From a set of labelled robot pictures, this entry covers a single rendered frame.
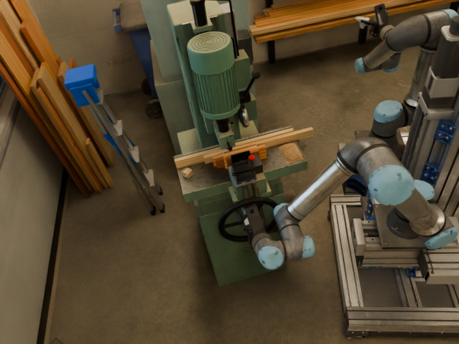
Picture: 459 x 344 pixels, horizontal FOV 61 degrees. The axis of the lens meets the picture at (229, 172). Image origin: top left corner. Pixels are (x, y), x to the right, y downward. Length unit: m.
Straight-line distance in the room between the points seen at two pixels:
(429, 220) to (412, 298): 0.90
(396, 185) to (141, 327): 1.79
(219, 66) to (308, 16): 2.32
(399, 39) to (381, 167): 0.72
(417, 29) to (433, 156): 0.50
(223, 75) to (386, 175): 0.73
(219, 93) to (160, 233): 1.49
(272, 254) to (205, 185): 0.61
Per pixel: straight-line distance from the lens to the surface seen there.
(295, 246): 1.35
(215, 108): 1.61
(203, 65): 1.50
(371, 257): 1.83
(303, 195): 1.36
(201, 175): 1.84
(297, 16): 3.74
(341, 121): 3.51
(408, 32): 1.74
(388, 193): 1.18
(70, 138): 2.91
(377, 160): 1.19
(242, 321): 2.40
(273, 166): 1.83
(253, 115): 1.98
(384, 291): 2.29
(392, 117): 1.92
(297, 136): 1.95
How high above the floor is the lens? 2.20
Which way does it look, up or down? 46 degrees down
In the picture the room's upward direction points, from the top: 10 degrees counter-clockwise
